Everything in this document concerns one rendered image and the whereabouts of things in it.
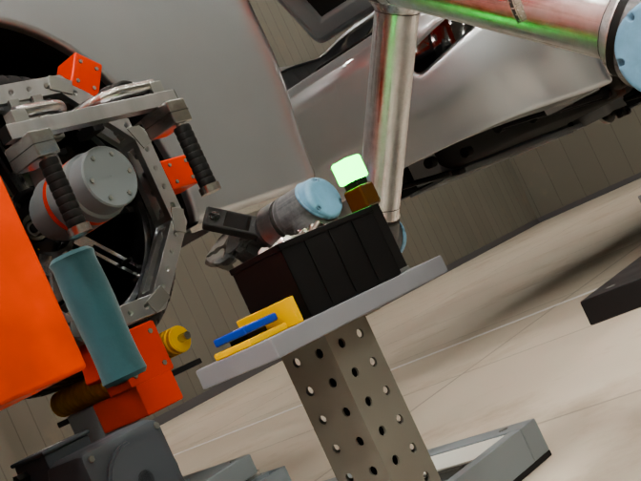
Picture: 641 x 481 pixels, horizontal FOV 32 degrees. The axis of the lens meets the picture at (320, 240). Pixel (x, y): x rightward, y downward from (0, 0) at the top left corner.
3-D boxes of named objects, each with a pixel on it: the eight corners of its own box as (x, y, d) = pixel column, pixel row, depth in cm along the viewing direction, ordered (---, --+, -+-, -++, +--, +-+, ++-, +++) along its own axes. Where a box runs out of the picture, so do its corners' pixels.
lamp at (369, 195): (365, 210, 191) (356, 188, 192) (382, 201, 189) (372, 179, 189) (352, 215, 188) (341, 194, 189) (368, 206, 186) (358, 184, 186)
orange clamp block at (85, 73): (80, 113, 248) (84, 79, 252) (99, 97, 243) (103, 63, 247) (51, 100, 244) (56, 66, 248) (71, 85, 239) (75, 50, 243)
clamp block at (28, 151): (36, 170, 209) (24, 144, 209) (61, 151, 203) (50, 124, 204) (13, 176, 205) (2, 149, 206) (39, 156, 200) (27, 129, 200)
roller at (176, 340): (124, 380, 257) (113, 356, 257) (203, 343, 237) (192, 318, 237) (105, 388, 252) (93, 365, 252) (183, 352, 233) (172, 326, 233)
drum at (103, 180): (94, 237, 238) (67, 176, 238) (153, 199, 224) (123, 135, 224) (41, 254, 227) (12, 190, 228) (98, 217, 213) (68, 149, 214)
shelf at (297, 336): (375, 303, 195) (367, 286, 195) (448, 271, 184) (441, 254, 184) (202, 390, 162) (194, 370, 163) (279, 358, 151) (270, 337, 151)
